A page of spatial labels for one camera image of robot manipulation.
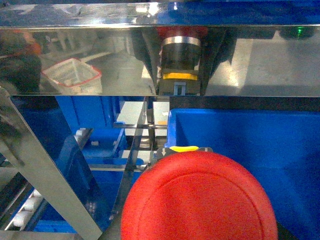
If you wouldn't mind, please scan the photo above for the red mushroom push button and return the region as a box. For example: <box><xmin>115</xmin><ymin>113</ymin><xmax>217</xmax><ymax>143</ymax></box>
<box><xmin>120</xmin><ymin>151</ymin><xmax>278</xmax><ymax>240</ymax></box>

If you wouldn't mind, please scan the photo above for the blue bin on left shelf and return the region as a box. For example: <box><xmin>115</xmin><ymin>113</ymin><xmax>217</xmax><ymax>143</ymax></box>
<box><xmin>166</xmin><ymin>108</ymin><xmax>320</xmax><ymax>240</ymax></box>

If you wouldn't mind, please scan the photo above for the steel rack upright post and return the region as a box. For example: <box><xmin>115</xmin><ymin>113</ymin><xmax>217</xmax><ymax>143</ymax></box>
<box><xmin>0</xmin><ymin>88</ymin><xmax>102</xmax><ymax>240</ymax></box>

